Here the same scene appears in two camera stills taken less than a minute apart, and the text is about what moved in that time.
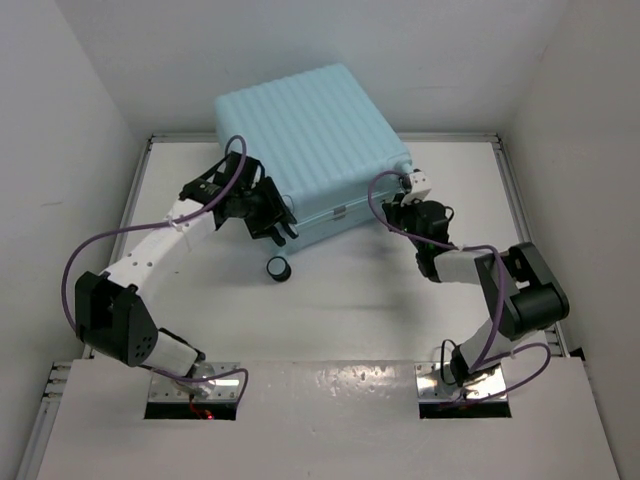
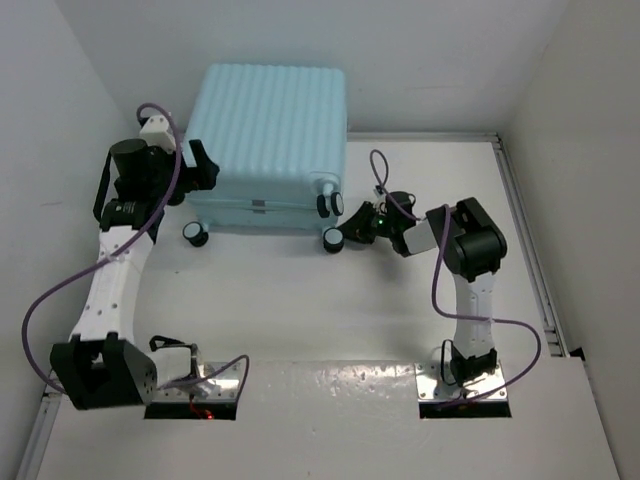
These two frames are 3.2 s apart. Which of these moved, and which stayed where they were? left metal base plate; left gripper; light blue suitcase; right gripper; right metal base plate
Moved: light blue suitcase; right gripper; left gripper
Stayed: left metal base plate; right metal base plate
